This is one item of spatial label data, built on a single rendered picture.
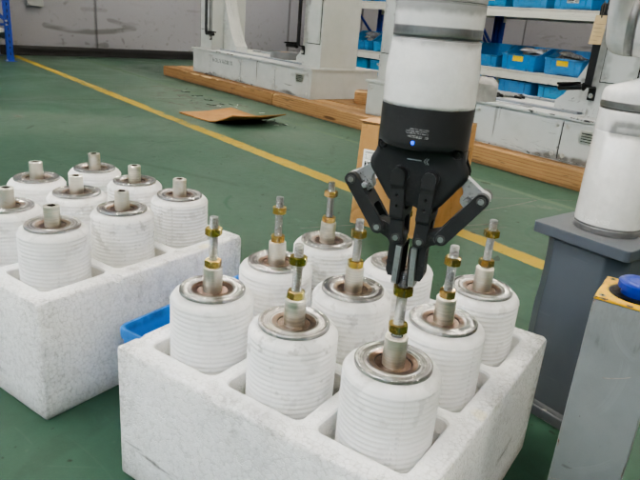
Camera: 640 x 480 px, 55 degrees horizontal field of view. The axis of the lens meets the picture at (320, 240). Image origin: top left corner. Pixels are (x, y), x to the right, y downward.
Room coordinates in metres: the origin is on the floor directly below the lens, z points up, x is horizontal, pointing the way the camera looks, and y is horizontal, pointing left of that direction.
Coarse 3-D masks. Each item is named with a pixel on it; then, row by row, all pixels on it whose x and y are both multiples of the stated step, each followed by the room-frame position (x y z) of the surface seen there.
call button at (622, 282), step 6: (624, 276) 0.59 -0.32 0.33; (630, 276) 0.59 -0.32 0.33; (636, 276) 0.59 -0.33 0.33; (618, 282) 0.58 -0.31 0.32; (624, 282) 0.57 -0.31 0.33; (630, 282) 0.57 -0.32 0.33; (636, 282) 0.57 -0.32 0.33; (624, 288) 0.57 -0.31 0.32; (630, 288) 0.56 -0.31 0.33; (636, 288) 0.56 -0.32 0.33; (624, 294) 0.57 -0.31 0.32; (630, 294) 0.57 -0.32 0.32; (636, 294) 0.56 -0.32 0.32
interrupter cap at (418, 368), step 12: (360, 348) 0.53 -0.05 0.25; (372, 348) 0.53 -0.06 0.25; (408, 348) 0.54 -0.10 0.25; (360, 360) 0.51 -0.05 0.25; (372, 360) 0.51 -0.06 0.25; (408, 360) 0.52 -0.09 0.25; (420, 360) 0.51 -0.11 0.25; (372, 372) 0.49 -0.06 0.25; (384, 372) 0.49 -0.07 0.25; (396, 372) 0.49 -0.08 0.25; (408, 372) 0.49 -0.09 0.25; (420, 372) 0.49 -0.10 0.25; (396, 384) 0.47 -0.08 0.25; (408, 384) 0.47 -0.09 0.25
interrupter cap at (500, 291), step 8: (456, 280) 0.72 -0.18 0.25; (464, 280) 0.72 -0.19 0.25; (472, 280) 0.73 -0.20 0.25; (496, 280) 0.73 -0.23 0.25; (456, 288) 0.70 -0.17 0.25; (464, 288) 0.70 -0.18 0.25; (496, 288) 0.71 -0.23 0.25; (504, 288) 0.71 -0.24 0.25; (472, 296) 0.68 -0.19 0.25; (480, 296) 0.68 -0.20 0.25; (488, 296) 0.68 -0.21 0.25; (496, 296) 0.68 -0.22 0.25; (504, 296) 0.68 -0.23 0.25
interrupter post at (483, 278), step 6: (480, 270) 0.70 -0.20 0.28; (486, 270) 0.70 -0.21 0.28; (492, 270) 0.70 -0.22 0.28; (474, 276) 0.71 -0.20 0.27; (480, 276) 0.70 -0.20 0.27; (486, 276) 0.70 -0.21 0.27; (492, 276) 0.70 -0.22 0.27; (474, 282) 0.70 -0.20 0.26; (480, 282) 0.70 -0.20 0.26; (486, 282) 0.70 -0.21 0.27; (474, 288) 0.70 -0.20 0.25; (480, 288) 0.70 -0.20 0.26; (486, 288) 0.70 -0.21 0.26
